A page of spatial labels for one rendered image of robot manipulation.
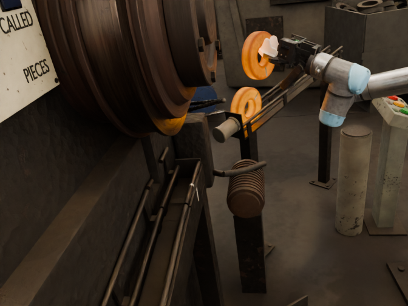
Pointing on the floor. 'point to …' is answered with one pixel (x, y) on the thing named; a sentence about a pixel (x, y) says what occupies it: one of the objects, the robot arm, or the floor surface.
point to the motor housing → (249, 225)
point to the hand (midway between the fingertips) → (259, 50)
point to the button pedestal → (388, 170)
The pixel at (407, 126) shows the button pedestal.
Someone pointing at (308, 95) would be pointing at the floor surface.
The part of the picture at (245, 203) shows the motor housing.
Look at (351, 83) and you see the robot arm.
